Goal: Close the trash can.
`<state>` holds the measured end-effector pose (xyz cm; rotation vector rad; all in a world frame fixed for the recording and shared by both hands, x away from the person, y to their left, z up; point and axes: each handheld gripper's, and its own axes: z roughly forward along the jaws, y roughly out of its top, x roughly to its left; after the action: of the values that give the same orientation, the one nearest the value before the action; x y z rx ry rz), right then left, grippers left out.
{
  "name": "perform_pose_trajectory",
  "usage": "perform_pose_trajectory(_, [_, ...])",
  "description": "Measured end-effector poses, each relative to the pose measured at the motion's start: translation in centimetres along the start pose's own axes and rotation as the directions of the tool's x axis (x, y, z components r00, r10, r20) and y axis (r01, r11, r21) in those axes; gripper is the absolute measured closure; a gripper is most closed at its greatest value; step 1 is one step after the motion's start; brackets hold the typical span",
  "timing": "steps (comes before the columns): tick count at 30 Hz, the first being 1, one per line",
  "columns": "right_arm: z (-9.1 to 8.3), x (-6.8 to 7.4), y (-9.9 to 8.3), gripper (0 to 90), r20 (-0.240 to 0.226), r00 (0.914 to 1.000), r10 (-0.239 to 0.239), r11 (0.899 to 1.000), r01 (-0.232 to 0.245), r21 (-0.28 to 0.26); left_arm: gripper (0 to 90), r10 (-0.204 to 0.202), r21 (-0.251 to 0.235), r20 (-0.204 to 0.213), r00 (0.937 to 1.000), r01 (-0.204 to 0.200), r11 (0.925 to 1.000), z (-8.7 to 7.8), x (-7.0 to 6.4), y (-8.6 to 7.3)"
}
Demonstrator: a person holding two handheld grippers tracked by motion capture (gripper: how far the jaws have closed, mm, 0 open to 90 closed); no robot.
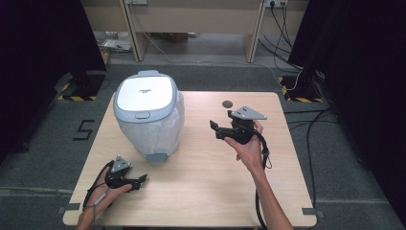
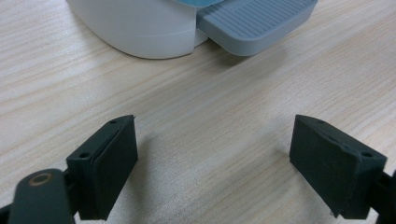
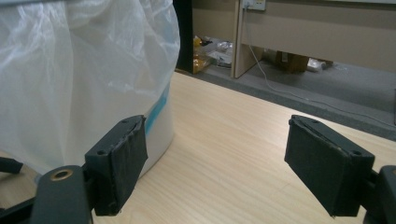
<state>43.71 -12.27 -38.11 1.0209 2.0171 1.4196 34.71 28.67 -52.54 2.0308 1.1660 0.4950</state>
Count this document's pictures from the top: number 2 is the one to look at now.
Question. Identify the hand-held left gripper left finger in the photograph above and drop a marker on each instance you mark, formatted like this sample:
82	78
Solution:
106	168

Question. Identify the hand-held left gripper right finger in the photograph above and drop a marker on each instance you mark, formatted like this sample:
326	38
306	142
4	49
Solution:
333	168

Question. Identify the white pedal bin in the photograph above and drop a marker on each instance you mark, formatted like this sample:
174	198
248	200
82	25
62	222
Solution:
140	28

